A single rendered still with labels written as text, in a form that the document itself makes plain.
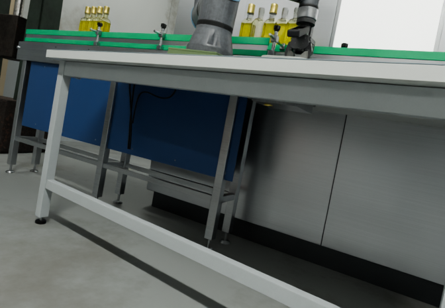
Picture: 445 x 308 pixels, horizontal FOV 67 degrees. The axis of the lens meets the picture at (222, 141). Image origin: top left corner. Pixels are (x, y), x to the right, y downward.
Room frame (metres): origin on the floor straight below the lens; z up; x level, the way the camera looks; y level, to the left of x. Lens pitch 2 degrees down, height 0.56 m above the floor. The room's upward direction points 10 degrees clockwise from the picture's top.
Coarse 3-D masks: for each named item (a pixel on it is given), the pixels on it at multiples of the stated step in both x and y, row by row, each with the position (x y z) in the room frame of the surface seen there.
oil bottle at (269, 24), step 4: (268, 20) 1.56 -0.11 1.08; (272, 20) 1.55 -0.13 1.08; (264, 24) 1.57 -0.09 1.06; (268, 24) 1.56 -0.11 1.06; (272, 24) 1.55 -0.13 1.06; (264, 28) 1.56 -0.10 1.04; (268, 28) 1.55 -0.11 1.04; (272, 28) 1.55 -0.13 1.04; (264, 32) 1.56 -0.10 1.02; (268, 32) 1.55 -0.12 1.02; (272, 32) 1.55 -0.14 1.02; (264, 36) 1.56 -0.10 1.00; (268, 36) 1.55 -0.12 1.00
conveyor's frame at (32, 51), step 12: (24, 48) 2.22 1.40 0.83; (36, 48) 2.15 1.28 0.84; (48, 48) 2.10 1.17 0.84; (60, 48) 2.04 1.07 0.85; (72, 48) 1.99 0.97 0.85; (84, 48) 1.94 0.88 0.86; (96, 48) 1.89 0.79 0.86; (108, 48) 1.85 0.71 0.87; (120, 48) 1.81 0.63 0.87; (132, 48) 1.77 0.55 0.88; (24, 60) 2.21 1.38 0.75; (36, 60) 2.14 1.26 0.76; (48, 60) 2.09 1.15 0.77
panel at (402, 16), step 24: (360, 0) 1.52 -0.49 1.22; (384, 0) 1.47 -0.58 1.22; (408, 0) 1.43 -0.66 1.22; (432, 0) 1.39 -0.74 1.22; (360, 24) 1.51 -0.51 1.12; (384, 24) 1.47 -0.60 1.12; (408, 24) 1.42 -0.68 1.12; (432, 24) 1.38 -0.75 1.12; (384, 48) 1.46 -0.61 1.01; (408, 48) 1.41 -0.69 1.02; (432, 48) 1.37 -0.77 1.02
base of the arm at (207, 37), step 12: (204, 24) 1.02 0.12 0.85; (216, 24) 1.01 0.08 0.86; (192, 36) 1.04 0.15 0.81; (204, 36) 1.01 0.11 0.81; (216, 36) 1.01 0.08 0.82; (228, 36) 1.04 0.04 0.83; (192, 48) 1.01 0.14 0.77; (204, 48) 1.00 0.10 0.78; (216, 48) 1.00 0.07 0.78; (228, 48) 1.03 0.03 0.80
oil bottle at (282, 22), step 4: (280, 20) 1.53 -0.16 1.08; (284, 20) 1.52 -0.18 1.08; (276, 24) 1.54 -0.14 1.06; (280, 24) 1.53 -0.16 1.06; (284, 24) 1.52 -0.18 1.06; (280, 28) 1.53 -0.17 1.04; (284, 28) 1.52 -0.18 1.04; (280, 32) 1.53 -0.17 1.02; (284, 32) 1.52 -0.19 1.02; (280, 36) 1.52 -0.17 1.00; (284, 36) 1.52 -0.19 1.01; (280, 40) 1.52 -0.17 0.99
